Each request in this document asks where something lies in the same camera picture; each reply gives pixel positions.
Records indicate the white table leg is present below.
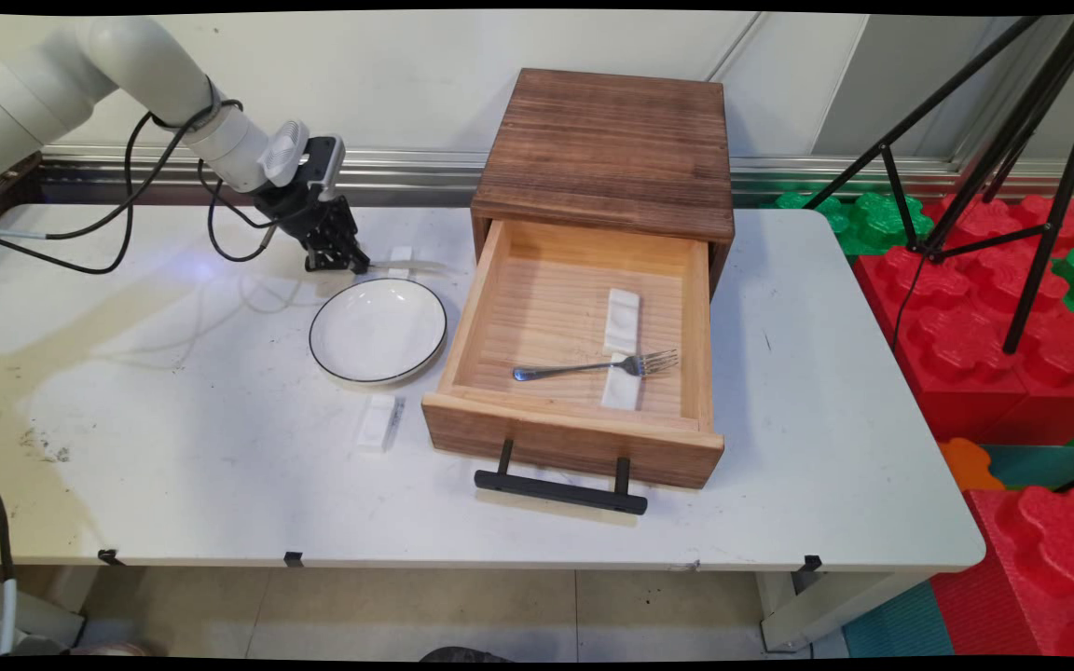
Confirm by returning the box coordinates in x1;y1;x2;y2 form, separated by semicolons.
757;570;922;652

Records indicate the silver table knife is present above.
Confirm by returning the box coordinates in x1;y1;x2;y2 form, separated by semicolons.
365;260;454;279

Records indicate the dark wooden drawer cabinet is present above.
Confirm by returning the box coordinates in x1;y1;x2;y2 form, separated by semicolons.
470;68;736;297

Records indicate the silver fork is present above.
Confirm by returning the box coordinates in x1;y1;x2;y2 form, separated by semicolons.
513;350;680;382

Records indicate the teal foam mat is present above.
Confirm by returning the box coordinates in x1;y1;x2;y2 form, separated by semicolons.
843;582;955;659

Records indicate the brown woven basket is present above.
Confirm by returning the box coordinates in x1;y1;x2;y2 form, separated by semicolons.
0;151;44;247

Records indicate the white plate with black rim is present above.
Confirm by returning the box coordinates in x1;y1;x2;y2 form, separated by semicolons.
309;278;449;386

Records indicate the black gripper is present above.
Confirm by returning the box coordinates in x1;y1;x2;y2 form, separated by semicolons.
255;180;371;277

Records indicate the light wooden drawer, black handle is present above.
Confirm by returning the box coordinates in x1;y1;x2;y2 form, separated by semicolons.
421;220;725;516

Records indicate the large red foam block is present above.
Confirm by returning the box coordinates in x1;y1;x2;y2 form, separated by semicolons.
854;194;1074;445

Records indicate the teal foam block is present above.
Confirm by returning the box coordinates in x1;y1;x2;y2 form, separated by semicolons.
980;444;1074;491

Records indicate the orange foam block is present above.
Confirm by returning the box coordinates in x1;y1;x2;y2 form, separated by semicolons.
938;438;1006;493

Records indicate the metal window rail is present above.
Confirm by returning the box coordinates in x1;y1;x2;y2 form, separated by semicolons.
38;144;1074;208

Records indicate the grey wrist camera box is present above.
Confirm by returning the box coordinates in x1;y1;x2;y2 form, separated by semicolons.
304;136;347;202

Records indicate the black tripod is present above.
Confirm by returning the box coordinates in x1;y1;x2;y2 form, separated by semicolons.
803;13;1074;355

